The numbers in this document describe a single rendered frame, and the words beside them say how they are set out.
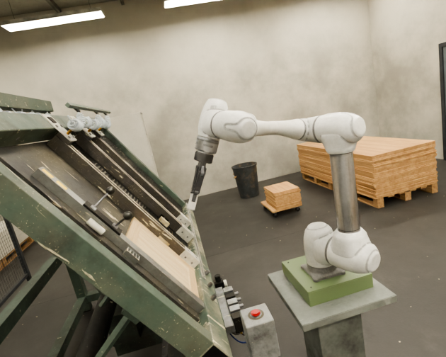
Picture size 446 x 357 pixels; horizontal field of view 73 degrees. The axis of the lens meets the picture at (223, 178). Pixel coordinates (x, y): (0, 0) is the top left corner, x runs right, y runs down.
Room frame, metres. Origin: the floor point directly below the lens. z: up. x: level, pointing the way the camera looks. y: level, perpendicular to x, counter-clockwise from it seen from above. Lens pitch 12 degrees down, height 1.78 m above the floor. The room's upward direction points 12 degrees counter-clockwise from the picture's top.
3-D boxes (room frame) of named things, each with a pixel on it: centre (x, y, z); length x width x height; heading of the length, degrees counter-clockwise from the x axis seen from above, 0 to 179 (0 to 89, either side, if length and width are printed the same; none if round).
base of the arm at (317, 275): (1.52, -0.43, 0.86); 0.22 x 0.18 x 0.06; 8
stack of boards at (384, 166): (5.33, -2.40, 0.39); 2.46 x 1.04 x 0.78; 9
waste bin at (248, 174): (6.06, -0.47, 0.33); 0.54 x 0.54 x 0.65
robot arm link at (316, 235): (1.49, -0.44, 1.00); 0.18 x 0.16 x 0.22; 31
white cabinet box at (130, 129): (5.56, 1.48, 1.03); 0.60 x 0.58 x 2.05; 9
